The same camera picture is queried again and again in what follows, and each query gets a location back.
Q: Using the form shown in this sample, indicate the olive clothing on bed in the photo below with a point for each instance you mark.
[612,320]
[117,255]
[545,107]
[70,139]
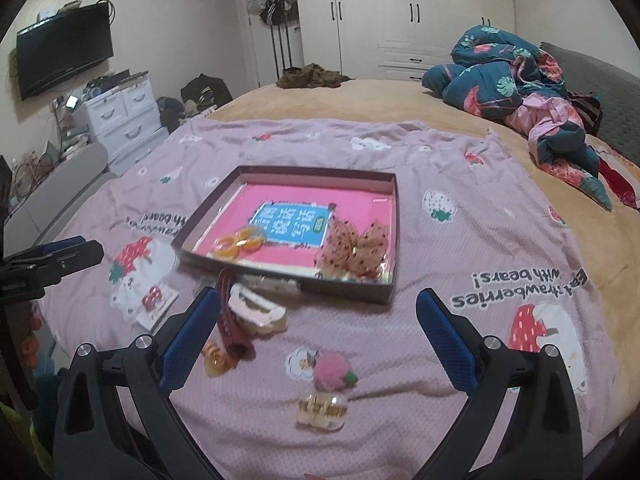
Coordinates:
[311,76]

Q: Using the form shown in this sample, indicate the dark cardboard tray box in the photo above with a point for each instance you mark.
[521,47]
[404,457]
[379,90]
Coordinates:
[376,291]

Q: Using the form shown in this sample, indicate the pink fluffy strawberry clip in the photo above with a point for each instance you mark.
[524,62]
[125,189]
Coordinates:
[333,372]

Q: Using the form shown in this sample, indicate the black bag on floor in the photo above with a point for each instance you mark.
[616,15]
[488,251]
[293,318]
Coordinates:
[206,91]

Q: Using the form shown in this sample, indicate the teal floral quilt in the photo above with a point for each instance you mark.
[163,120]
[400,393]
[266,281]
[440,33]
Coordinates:
[498,76]

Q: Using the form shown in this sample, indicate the tan bed cover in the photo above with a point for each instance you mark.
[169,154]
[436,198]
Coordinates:
[608,240]

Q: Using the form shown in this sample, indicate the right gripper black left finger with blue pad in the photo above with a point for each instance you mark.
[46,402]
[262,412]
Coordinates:
[115,417]

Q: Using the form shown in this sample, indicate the white flower earrings card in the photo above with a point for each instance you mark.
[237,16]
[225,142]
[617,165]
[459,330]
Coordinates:
[263,285]

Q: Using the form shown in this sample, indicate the red dotted scrunchies in bag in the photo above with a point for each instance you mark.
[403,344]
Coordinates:
[348,253]

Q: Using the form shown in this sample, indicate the cream white hair claw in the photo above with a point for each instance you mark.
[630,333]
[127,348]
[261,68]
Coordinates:
[257,314]

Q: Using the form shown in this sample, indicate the hanging bags on door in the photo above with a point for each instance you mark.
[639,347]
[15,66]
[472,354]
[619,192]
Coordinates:
[274,12]

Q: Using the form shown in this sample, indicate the orange yellow hair clips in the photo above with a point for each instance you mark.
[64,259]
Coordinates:
[243,241]

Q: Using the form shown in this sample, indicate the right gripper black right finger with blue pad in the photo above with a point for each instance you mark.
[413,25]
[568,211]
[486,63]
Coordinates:
[543,439]

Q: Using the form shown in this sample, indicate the pink book in tray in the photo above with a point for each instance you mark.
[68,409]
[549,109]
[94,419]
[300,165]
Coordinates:
[294,220]

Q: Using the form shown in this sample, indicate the pink strawberry bear blanket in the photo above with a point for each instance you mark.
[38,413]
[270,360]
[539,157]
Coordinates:
[473,226]

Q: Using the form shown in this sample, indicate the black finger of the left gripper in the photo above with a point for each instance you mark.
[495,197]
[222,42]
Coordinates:
[74,247]
[22,281]

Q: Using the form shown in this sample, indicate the pearl flower hair claw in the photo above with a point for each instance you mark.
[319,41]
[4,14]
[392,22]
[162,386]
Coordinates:
[322,410]

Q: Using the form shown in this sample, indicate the black wall television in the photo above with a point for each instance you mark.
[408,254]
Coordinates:
[55,49]

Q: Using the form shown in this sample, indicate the grey bench seat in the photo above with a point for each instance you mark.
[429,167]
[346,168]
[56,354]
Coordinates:
[44,215]

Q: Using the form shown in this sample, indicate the grey headboard cushion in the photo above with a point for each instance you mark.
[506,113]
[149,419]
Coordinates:
[617,90]

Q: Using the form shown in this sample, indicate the white wardrobe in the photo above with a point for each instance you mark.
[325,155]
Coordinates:
[392,39]

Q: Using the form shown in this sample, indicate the white drawer cabinet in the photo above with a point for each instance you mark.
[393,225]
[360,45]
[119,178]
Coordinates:
[125,120]

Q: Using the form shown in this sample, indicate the dark red hair clip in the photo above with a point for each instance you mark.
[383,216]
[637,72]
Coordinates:
[235,340]

